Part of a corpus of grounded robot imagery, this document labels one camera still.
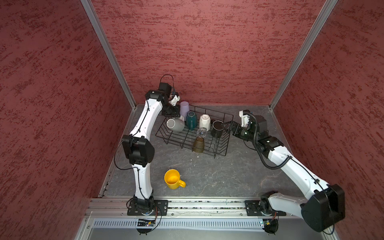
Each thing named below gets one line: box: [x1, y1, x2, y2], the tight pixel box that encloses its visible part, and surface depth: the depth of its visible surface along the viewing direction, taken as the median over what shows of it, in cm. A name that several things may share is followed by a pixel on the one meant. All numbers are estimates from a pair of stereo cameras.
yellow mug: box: [164, 169, 187, 190], surface depth 79 cm
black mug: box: [211, 120, 224, 139], surface depth 97 cm
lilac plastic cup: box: [180, 101, 190, 121], surface depth 105 cm
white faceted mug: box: [199, 114, 211, 132], surface depth 99 cm
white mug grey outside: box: [166, 118, 185, 132], surface depth 82 cm
